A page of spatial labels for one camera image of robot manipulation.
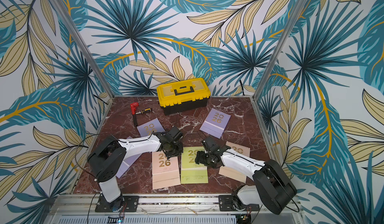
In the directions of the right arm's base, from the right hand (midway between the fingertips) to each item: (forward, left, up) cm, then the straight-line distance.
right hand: (199, 161), depth 86 cm
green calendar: (-5, +5, -2) cm, 8 cm away
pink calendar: (-5, +19, -1) cm, 20 cm away
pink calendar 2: (-8, -18, 0) cm, 20 cm away
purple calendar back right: (+26, -13, 0) cm, 29 cm away
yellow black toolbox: (+37, +9, +15) cm, 41 cm away
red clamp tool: (+43, +47, +1) cm, 64 cm away
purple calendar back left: (+23, +34, 0) cm, 41 cm away
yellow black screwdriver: (+38, +37, +1) cm, 53 cm away
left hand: (+4, +10, 0) cm, 11 cm away
